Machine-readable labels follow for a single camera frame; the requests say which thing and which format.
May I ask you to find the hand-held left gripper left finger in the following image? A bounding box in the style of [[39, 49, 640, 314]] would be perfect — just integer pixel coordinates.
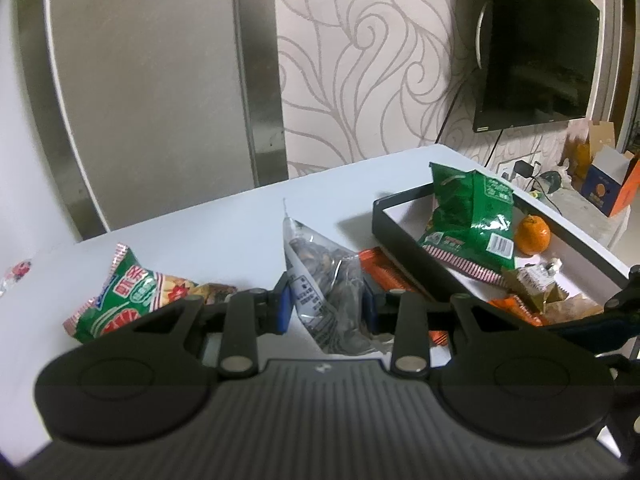
[[132, 272, 292, 379]]

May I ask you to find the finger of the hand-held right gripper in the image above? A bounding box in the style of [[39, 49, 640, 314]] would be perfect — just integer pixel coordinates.
[[550, 267, 640, 356]]

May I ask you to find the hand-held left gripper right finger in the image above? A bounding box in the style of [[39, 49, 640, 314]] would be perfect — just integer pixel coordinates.
[[362, 280, 502, 375]]

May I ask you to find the clear sunflower seed packet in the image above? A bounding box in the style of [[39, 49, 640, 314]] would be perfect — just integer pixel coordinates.
[[282, 200, 397, 357]]

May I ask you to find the black tray box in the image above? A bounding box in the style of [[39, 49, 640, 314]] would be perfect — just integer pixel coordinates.
[[371, 180, 632, 332]]

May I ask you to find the brown pastry packet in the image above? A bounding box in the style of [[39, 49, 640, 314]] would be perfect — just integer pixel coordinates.
[[501, 257, 562, 312]]

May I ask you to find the small orange snack packet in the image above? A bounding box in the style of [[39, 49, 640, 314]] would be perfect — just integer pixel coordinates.
[[489, 296, 549, 327]]

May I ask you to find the mandarin orange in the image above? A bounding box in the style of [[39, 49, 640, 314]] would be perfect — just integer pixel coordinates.
[[515, 214, 552, 256]]

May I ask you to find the long orange snack bar packet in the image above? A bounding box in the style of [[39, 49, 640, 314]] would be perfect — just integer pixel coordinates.
[[359, 248, 451, 347]]

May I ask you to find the clear peanut packet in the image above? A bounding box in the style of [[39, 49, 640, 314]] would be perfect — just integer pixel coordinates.
[[544, 292, 604, 324]]

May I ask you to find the beige side table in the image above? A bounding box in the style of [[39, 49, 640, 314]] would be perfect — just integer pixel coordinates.
[[541, 186, 634, 252]]

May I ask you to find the green striped cracker bag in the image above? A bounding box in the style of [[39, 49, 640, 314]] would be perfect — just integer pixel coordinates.
[[417, 162, 517, 287], [62, 244, 203, 344]]

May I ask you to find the blue orange cardboard box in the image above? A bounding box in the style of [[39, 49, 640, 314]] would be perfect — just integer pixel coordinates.
[[581, 145, 640, 218]]

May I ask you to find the green round object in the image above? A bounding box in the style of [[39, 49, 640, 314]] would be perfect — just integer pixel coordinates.
[[537, 172, 565, 196]]

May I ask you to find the orange bottle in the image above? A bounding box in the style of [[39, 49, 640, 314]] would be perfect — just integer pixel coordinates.
[[574, 141, 592, 186]]

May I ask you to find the plain brown cardboard box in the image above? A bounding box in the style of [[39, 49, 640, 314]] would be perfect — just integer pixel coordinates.
[[586, 120, 617, 159]]

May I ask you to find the small red white candy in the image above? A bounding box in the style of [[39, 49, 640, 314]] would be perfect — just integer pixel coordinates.
[[0, 258, 34, 297]]

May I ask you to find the black television cable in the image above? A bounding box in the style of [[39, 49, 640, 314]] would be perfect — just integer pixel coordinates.
[[436, 91, 459, 145]]

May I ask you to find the black wall television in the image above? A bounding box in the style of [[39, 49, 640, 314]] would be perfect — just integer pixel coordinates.
[[472, 0, 602, 134]]

